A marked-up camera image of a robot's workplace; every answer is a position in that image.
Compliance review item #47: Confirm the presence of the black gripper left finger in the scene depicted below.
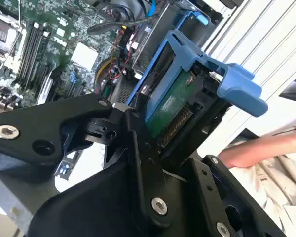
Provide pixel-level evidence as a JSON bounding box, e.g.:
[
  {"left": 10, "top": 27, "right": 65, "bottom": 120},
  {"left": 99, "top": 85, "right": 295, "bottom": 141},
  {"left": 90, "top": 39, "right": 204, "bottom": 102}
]
[{"left": 0, "top": 93, "right": 175, "bottom": 227}]

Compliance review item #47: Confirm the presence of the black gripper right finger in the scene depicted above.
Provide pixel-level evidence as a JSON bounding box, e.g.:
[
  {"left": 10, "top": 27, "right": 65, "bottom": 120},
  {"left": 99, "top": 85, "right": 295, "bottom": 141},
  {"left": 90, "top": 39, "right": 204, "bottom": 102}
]
[{"left": 185, "top": 155, "right": 287, "bottom": 237}]

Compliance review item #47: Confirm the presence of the hard disk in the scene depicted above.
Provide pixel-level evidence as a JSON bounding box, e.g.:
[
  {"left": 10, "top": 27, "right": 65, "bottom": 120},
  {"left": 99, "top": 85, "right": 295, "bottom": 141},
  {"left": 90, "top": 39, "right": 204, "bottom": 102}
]
[{"left": 126, "top": 29, "right": 269, "bottom": 162}]

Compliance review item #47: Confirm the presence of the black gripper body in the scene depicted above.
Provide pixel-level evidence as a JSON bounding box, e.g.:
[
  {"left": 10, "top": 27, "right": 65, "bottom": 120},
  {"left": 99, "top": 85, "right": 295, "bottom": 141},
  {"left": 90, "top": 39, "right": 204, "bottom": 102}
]
[{"left": 27, "top": 160, "right": 212, "bottom": 237}]

